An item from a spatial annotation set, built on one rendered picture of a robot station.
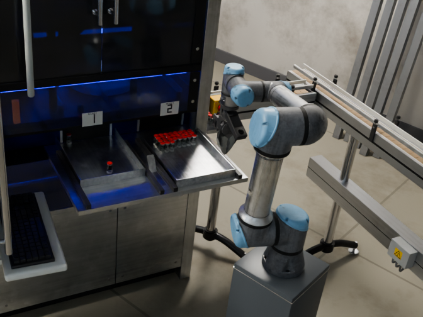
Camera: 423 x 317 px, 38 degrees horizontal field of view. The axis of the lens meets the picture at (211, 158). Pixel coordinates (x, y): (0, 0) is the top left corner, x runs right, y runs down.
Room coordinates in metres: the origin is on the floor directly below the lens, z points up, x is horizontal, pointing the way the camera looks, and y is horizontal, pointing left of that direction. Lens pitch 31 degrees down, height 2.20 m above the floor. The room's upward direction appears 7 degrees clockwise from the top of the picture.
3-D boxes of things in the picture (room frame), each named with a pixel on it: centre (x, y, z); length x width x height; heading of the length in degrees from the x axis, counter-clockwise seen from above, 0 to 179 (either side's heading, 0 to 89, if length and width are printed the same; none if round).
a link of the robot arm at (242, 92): (1.98, -0.09, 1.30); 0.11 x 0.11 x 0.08; 17
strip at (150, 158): (2.01, 0.21, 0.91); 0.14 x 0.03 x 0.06; 30
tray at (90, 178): (2.09, 0.45, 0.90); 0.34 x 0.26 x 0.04; 31
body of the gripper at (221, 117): (2.07, -0.04, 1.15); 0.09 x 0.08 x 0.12; 31
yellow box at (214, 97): (2.49, 0.00, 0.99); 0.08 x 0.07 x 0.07; 31
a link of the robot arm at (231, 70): (2.06, -0.04, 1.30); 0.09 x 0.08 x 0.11; 17
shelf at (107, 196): (2.11, 0.27, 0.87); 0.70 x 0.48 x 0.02; 121
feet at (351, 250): (2.70, -0.69, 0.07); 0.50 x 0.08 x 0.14; 121
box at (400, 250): (2.21, -0.91, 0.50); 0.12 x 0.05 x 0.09; 31
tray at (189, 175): (2.16, 0.10, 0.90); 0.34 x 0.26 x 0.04; 31
